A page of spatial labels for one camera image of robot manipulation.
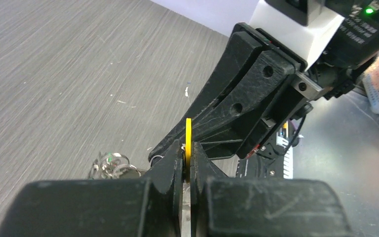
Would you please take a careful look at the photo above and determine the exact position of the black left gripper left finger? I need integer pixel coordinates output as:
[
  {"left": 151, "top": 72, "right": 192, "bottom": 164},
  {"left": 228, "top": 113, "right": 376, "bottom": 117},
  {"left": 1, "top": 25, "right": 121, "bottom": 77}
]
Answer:
[{"left": 0, "top": 141, "right": 183, "bottom": 237}]

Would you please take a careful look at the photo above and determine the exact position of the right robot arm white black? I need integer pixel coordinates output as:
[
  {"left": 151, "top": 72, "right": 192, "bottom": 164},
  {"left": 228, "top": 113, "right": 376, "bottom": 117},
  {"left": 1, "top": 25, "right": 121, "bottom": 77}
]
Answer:
[{"left": 149, "top": 0, "right": 379, "bottom": 159}]

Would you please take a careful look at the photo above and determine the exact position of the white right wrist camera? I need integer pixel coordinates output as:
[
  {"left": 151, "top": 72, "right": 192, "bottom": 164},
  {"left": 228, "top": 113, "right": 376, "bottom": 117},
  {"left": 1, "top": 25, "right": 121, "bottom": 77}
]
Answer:
[{"left": 248, "top": 0, "right": 344, "bottom": 71}]

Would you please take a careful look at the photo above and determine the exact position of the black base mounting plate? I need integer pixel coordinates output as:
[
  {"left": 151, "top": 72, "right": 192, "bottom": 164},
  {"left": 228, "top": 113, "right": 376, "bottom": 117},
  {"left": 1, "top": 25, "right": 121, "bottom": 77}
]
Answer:
[{"left": 235, "top": 147, "right": 294, "bottom": 179}]

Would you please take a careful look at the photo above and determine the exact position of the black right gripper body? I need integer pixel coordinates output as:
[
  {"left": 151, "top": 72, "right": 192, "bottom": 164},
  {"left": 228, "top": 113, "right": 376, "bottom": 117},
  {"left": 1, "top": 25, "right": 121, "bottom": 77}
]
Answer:
[{"left": 232, "top": 23, "right": 328, "bottom": 161}]

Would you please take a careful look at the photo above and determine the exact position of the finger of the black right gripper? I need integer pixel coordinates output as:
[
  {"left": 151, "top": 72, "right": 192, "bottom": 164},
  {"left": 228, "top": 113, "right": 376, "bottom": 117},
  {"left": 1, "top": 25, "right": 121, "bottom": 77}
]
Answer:
[
  {"left": 149, "top": 31, "right": 262, "bottom": 159},
  {"left": 189, "top": 49, "right": 300, "bottom": 161}
]

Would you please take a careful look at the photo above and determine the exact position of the yellow key tag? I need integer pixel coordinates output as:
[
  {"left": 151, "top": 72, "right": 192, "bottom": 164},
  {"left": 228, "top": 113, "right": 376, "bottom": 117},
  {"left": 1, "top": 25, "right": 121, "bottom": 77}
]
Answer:
[{"left": 184, "top": 118, "right": 192, "bottom": 183}]

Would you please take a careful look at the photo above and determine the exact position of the large metal keyring with rings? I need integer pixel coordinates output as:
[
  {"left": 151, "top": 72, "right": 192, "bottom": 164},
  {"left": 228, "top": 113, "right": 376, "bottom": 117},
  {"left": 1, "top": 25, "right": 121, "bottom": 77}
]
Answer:
[{"left": 87, "top": 152, "right": 147, "bottom": 180}]

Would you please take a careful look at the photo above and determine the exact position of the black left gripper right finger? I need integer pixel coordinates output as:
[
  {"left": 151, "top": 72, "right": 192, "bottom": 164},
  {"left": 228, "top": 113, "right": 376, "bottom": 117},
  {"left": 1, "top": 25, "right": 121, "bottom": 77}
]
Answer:
[{"left": 190, "top": 142, "right": 353, "bottom": 237}]

